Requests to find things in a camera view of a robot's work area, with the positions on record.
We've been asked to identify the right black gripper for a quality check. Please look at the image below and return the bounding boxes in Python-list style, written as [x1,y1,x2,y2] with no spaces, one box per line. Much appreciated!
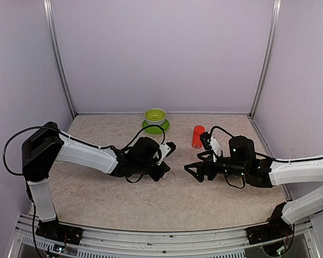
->
[185,150,248,182]

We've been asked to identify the small white pill bottle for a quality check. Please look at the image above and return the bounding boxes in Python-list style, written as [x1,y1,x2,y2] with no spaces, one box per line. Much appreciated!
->
[162,172,170,180]

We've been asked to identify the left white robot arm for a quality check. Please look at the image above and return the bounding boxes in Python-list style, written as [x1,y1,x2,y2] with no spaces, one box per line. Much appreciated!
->
[2,121,176,239]

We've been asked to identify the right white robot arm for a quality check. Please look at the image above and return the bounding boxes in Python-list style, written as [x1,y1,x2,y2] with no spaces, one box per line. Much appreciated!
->
[184,126,323,239]

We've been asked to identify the red pill bottle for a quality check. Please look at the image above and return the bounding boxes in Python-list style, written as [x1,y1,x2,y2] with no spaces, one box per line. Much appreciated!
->
[192,125,205,149]

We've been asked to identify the green saucer plate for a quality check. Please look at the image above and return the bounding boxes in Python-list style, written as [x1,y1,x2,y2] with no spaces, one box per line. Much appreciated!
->
[142,120,170,134]

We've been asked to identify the green and white bowl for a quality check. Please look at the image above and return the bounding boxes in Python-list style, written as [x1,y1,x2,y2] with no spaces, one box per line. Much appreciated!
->
[144,108,167,125]

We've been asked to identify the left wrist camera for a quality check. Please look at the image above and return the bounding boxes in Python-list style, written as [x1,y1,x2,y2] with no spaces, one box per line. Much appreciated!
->
[154,141,176,166]

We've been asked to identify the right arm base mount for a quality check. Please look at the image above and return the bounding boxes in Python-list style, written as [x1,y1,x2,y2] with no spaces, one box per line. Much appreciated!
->
[246,224,294,245]

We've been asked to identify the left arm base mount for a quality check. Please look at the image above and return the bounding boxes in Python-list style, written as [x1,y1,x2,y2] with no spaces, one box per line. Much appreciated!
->
[36,223,83,246]

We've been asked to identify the front aluminium rail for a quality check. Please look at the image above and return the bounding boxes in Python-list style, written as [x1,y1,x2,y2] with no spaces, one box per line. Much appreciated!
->
[5,214,321,257]

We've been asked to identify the right aluminium frame post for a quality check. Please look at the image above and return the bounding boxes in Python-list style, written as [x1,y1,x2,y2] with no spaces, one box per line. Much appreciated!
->
[249,0,282,120]

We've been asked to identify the aluminium frame post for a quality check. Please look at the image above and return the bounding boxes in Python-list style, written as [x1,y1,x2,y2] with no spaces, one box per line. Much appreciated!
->
[249,0,282,120]
[43,0,77,119]

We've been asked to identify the left aluminium frame post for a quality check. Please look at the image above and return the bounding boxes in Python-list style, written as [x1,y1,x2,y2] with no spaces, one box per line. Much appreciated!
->
[43,0,77,119]

